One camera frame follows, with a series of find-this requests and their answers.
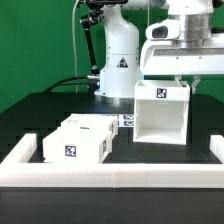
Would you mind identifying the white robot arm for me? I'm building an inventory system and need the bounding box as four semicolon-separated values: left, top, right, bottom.
86;0;224;103

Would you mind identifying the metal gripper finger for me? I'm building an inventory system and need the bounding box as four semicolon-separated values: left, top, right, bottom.
174;76;182;86
191;75;201;93

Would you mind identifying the white drawer box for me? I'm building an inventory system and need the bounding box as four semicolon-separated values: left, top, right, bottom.
43;127;112;164
61;113;118;137

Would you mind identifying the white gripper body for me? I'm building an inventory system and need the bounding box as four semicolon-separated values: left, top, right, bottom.
140;41;224;76

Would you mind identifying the white U-shaped table fence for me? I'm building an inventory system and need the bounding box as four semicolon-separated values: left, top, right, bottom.
0;134;224;188

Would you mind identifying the white marker sheet on table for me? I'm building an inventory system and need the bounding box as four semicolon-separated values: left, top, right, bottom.
112;114;134;128

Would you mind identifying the black cable bundle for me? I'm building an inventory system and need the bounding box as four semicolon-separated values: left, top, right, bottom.
44;75;100;94

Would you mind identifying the white front drawer box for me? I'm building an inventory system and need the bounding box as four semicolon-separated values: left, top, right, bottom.
43;127;112;164

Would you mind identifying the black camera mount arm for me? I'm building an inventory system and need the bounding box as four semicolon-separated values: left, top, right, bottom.
79;0;128;76

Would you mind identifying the white hanging cable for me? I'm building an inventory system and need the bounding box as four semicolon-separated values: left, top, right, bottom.
71;0;82;94

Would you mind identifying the white drawer cabinet frame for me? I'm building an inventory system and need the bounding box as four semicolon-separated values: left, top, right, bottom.
133;80;190;145

